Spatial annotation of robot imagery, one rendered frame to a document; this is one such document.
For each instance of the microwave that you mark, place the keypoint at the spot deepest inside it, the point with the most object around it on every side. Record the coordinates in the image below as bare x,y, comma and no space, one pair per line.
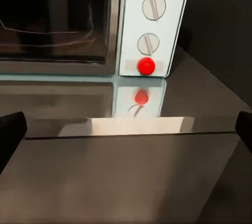
89,38

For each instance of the fridge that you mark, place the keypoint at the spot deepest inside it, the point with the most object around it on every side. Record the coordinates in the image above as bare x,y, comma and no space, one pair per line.
218,33

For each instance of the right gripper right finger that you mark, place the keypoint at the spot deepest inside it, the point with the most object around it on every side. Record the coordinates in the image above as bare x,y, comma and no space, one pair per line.
244,128

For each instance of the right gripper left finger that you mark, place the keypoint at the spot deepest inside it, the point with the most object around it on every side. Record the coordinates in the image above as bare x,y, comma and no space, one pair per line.
13,127

